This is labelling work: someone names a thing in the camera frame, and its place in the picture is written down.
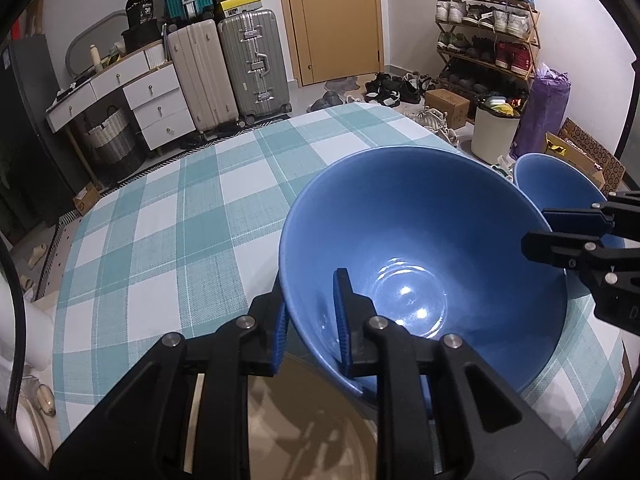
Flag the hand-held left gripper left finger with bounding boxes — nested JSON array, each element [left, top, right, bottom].
[[50, 276, 288, 480]]

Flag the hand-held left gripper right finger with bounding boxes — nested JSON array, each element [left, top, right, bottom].
[[333, 267, 578, 480]]

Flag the grey slippers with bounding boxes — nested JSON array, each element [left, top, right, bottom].
[[306, 90, 359, 114]]

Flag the blue bowl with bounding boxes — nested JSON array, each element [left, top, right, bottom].
[[513, 153, 627, 302], [278, 146, 569, 402]]

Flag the wooden shoe rack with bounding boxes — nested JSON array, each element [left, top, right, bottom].
[[427, 0, 542, 107]]

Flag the beige suitcase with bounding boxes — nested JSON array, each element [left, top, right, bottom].
[[165, 20, 240, 134]]

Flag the white trash bin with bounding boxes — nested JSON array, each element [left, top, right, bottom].
[[471, 97, 524, 164]]

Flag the white electric kettle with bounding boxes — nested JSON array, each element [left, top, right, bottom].
[[0, 280, 55, 370]]

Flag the rows of shoes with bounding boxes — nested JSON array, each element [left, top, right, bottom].
[[426, 0, 536, 98]]

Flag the brown cardboard box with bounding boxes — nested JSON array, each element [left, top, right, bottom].
[[425, 88, 471, 129]]

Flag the grey knit sneakers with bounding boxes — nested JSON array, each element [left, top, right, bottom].
[[407, 106, 462, 148]]

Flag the pile of dark sandals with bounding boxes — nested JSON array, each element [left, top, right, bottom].
[[361, 72, 437, 107]]

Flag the woven storage basket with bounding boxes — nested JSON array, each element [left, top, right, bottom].
[[81, 106, 137, 164]]

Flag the patterned open cardboard box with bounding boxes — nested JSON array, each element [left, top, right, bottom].
[[544, 117, 627, 197]]

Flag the thin black cable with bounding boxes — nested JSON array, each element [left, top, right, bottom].
[[575, 360, 632, 463]]

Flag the oval mirror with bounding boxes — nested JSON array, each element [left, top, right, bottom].
[[66, 10, 167, 79]]

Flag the silver suitcase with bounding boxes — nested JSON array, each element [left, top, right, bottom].
[[217, 8, 293, 124]]

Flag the teal checked tablecloth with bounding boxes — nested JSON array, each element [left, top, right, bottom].
[[52, 105, 627, 461]]

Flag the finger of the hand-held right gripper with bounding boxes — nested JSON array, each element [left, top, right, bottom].
[[521, 230, 640, 288], [542, 191, 640, 241]]

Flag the wooden door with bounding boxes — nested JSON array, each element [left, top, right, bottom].
[[275, 0, 385, 87]]

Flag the small cardboard box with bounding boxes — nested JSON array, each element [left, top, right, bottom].
[[73, 182, 103, 217]]

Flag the white drawer dresser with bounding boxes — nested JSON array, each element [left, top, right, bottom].
[[46, 42, 197, 159]]

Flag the purple rolled mat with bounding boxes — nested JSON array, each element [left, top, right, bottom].
[[510, 71, 572, 162]]

